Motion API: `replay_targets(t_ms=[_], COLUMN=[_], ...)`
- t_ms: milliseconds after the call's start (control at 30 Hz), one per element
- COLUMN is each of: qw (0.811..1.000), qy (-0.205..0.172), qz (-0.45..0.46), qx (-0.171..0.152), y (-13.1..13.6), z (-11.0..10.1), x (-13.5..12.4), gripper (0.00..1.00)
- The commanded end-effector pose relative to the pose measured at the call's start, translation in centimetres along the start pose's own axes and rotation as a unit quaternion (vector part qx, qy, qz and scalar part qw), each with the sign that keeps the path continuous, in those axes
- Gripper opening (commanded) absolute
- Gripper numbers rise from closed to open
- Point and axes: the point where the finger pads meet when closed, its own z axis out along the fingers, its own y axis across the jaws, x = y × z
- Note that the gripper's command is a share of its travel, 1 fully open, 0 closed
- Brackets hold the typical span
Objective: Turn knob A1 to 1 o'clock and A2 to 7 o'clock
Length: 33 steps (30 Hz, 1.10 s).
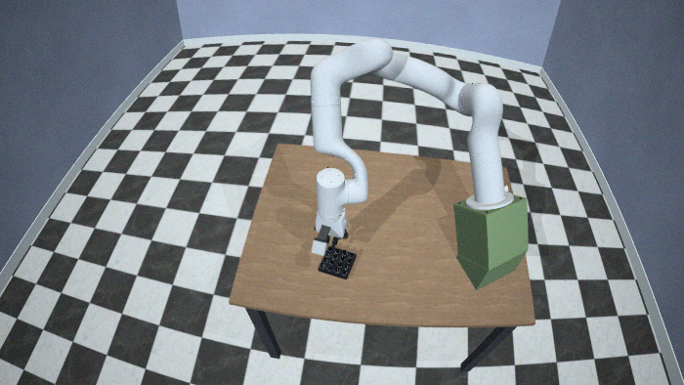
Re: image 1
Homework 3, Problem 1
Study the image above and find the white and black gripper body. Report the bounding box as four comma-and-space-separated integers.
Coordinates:
316, 212, 347, 237

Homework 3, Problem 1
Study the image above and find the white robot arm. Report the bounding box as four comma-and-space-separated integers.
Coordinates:
311, 38, 514, 221

